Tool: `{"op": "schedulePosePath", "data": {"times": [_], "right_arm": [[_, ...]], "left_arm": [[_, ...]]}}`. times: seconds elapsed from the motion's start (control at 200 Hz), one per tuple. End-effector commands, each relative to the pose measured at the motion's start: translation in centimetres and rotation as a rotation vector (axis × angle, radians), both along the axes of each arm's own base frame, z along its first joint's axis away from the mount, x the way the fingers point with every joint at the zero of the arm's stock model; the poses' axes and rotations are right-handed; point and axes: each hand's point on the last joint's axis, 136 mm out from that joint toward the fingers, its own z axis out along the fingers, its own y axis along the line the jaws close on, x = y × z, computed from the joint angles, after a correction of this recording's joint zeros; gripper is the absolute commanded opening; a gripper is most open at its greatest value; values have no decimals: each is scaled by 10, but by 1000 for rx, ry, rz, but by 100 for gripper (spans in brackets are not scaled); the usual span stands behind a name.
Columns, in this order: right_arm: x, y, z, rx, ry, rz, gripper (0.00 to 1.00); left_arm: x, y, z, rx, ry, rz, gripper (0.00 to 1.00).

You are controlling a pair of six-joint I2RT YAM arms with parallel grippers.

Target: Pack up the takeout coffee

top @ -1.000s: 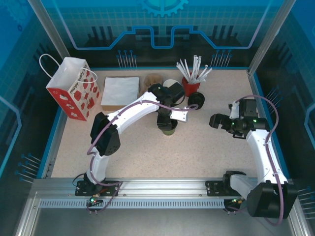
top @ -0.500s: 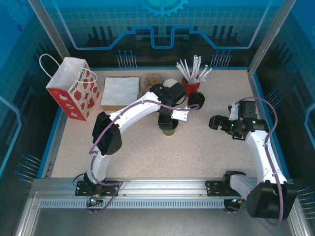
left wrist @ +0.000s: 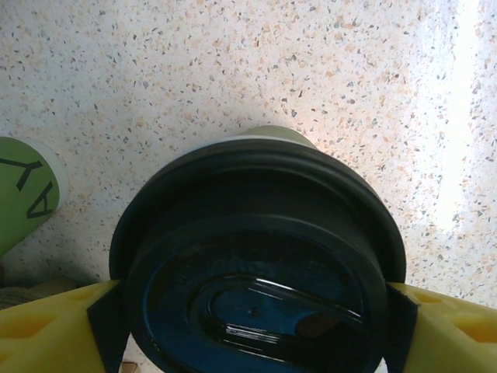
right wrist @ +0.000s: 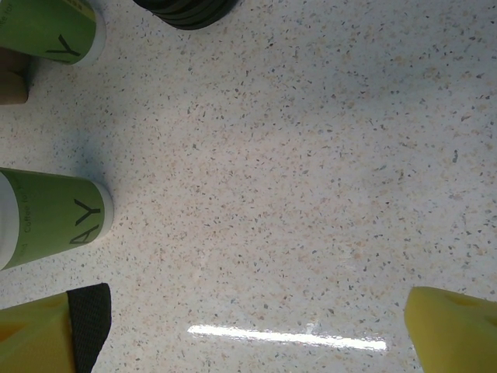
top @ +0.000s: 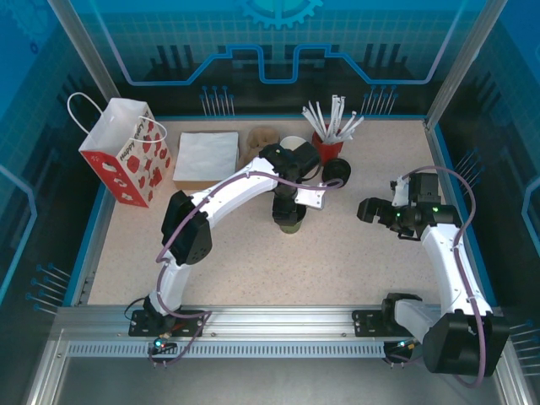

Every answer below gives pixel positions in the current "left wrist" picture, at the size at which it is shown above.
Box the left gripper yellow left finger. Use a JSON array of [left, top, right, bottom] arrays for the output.
[[0, 279, 132, 373]]

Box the black plastic cup lid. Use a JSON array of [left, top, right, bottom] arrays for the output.
[[109, 145, 405, 373]]

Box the white paper cup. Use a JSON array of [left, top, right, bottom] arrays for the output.
[[0, 135, 71, 260]]

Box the brown pulp cup carrier stack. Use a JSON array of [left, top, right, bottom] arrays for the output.
[[0, 271, 100, 312]]

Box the green paper coffee cup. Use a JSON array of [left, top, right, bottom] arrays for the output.
[[231, 124, 325, 155]]

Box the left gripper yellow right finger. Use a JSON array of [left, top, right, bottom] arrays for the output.
[[381, 281, 497, 373]]

